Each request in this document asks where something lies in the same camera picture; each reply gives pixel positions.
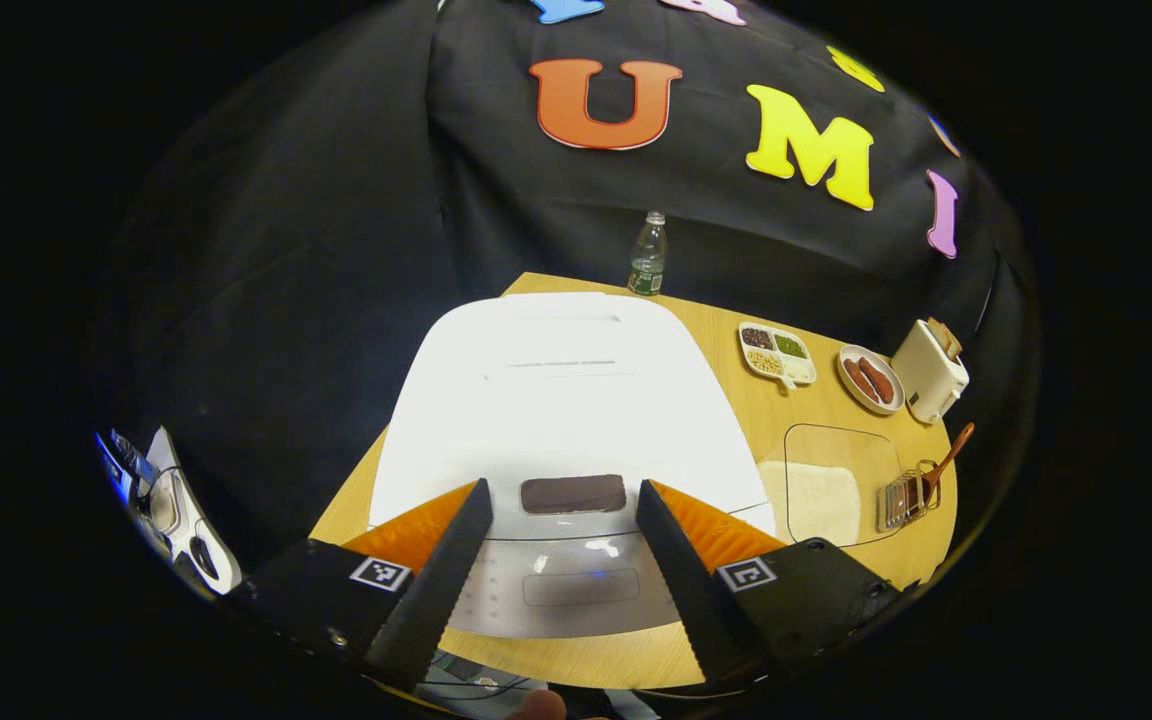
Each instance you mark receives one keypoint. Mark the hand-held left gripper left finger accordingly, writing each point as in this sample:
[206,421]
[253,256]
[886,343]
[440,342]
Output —
[436,600]

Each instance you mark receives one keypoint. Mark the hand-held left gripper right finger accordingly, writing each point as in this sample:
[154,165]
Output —
[696,600]

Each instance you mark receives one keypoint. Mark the clear plastic rice container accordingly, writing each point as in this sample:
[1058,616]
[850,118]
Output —
[821,490]

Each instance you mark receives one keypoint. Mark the white rice cooker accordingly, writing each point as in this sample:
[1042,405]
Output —
[566,400]

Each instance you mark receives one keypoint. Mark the brown wooden spoon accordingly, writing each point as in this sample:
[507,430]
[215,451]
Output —
[946,465]

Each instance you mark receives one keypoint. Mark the white side table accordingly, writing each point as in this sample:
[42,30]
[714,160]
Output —
[216,560]

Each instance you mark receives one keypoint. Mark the black computer mouse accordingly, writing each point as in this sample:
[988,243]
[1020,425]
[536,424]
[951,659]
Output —
[204,557]

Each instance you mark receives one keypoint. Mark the white divided bean dish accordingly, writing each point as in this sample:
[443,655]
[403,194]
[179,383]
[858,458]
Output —
[776,352]

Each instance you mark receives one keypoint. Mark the brown meat piece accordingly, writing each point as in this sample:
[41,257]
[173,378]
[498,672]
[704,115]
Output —
[877,379]
[859,381]

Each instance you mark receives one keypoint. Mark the round white plate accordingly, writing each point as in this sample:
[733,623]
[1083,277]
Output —
[894,405]

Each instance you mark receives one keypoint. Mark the white toaster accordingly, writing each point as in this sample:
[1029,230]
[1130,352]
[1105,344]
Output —
[926,380]

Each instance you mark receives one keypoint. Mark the clear plastic water bottle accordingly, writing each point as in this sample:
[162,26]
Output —
[648,260]

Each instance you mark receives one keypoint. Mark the computer monitor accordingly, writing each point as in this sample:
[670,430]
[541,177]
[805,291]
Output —
[114,470]

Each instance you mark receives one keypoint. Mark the toasted bread slice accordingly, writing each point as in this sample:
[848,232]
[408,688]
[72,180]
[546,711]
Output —
[946,338]

